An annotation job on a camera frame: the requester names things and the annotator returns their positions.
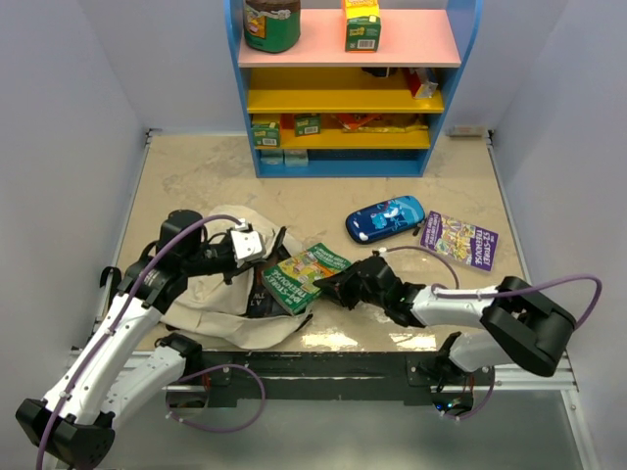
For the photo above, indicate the light blue box left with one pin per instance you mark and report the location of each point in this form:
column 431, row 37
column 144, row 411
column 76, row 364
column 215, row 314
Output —
column 272, row 157

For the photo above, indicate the beige canvas backpack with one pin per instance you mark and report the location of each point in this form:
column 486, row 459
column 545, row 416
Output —
column 210, row 303

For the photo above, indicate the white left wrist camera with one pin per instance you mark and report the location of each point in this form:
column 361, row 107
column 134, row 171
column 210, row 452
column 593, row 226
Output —
column 247, row 243

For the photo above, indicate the dark Tale of Two Cities book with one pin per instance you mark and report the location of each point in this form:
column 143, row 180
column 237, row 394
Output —
column 261, row 304

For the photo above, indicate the orange yellow snack packets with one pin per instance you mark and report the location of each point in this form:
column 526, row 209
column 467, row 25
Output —
column 381, row 123

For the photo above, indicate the green box lower left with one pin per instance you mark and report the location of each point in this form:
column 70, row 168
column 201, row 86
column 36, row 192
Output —
column 266, row 133

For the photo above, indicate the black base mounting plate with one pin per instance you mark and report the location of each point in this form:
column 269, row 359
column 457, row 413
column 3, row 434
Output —
column 320, row 376

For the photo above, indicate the light blue box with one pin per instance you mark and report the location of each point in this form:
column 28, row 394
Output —
column 272, row 157
column 296, row 157

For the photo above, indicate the green box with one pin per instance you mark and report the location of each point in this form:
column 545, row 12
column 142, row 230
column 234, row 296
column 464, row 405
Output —
column 266, row 133
column 307, row 124

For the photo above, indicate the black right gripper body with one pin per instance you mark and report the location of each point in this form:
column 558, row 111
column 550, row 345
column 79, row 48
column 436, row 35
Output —
column 355, row 292

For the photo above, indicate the light blue box right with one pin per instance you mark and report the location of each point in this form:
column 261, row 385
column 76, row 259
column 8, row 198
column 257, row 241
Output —
column 296, row 157

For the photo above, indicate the green box lower middle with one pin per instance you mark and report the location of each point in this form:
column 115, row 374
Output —
column 307, row 124

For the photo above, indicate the red white box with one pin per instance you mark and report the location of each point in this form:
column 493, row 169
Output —
column 422, row 82

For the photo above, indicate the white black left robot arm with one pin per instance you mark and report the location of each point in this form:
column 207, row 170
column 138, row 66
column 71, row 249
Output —
column 77, row 420

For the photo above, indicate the purple Treehouse book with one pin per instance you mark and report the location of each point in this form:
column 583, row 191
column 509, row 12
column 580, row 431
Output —
column 460, row 241

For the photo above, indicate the green yellow carton top shelf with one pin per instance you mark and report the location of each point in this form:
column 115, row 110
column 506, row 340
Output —
column 362, row 25

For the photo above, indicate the blue colourful shelf unit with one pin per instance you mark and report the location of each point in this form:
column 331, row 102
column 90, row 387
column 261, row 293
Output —
column 317, row 76

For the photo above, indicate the blue pencil case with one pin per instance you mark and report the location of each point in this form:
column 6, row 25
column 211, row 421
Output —
column 385, row 219

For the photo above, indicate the aluminium frame rail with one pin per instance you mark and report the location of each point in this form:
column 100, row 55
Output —
column 76, row 421

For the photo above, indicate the small white pink eraser box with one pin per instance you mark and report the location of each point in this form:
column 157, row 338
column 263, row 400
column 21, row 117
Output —
column 467, row 131

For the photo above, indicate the green brown jar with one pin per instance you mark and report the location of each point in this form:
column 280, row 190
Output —
column 272, row 26

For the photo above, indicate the green Treehouse book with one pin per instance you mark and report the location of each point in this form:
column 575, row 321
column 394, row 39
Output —
column 303, row 276

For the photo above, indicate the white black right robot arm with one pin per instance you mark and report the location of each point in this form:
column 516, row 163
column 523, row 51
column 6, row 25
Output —
column 509, row 323

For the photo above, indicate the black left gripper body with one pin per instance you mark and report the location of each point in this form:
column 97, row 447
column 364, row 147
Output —
column 214, row 258

